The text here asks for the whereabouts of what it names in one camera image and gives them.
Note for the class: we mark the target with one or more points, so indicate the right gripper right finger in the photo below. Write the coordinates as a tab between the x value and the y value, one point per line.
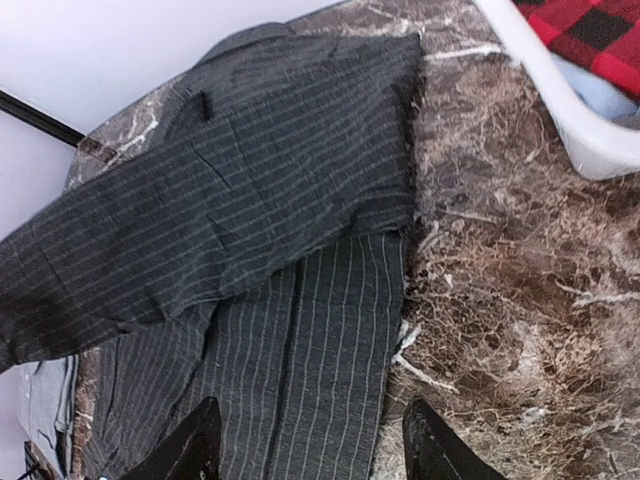
432	450

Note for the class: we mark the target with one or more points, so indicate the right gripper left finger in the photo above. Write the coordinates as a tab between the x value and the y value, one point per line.
190	452

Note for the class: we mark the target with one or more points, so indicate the black pinstriped long sleeve shirt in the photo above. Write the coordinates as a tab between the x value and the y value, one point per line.
254	253

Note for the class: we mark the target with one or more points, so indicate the folded grey shirt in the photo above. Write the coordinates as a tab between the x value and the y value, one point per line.
46	412

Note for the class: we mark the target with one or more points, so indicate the white plastic laundry basket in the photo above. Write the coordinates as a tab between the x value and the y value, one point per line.
597	148

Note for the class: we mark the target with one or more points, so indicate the light blue garment in basket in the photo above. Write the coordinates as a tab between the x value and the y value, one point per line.
600	95

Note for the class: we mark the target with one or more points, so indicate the red black plaid shirt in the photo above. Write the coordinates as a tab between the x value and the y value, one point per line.
599	36

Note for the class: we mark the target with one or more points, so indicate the left black frame post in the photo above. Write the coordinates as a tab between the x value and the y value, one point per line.
55	128

